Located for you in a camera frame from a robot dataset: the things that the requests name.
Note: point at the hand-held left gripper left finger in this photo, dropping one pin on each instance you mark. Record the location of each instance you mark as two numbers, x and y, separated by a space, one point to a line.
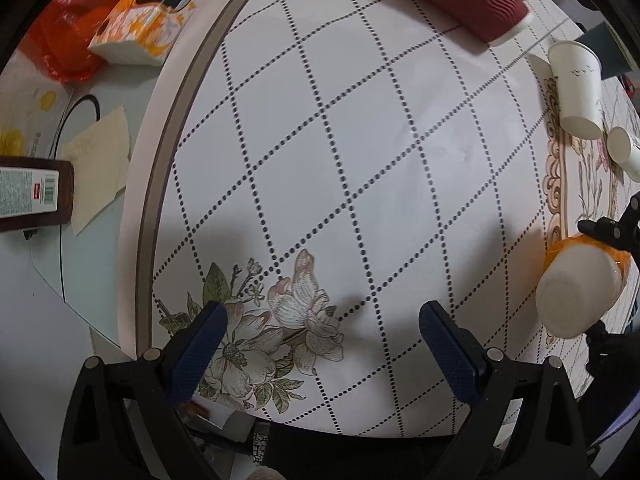
200 355

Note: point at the beige paper napkin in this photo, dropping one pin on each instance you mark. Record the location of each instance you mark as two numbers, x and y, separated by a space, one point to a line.
100 175

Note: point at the dark green box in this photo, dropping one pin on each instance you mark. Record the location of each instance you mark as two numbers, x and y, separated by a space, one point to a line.
607 52

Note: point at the white sheet with yellow prints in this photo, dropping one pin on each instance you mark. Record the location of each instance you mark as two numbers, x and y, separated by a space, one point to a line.
30 120

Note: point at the orange tissue box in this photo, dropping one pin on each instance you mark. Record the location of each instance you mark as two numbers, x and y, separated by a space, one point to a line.
155 10

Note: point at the tall white paper cup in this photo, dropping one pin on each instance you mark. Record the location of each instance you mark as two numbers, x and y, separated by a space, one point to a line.
577 90

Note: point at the orange plastic bag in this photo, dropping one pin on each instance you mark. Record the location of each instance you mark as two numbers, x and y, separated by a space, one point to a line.
60 40

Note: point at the white floral dotted table mat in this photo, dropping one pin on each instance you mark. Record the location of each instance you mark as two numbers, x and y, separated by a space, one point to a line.
350 150

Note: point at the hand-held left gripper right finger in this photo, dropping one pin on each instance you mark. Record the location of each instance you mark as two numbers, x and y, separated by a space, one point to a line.
450 355

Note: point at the small white paper cup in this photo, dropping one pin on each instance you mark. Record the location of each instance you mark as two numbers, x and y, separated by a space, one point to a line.
625 152

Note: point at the orange and white paper cup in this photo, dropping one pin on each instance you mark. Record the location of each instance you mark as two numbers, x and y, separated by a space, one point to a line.
575 290

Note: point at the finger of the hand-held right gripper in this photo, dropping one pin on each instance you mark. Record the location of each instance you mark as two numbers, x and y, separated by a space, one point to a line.
607 350
612 230

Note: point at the brown bottle with white label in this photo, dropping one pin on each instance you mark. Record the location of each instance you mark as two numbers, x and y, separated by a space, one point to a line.
35 195

